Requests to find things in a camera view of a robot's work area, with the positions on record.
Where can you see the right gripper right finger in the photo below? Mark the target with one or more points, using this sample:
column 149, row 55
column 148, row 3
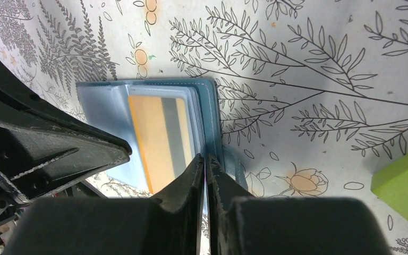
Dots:
column 241, row 223

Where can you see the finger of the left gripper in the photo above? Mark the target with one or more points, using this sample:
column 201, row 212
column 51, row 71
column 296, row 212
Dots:
column 39, row 160
column 17, row 95

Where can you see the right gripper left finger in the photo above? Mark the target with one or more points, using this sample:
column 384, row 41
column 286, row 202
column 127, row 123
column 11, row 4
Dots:
column 165, row 223

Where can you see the blue card holder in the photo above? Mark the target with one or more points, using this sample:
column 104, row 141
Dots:
column 106, row 107

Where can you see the floral table mat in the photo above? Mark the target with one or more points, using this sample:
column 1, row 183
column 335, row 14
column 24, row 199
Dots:
column 313, row 95

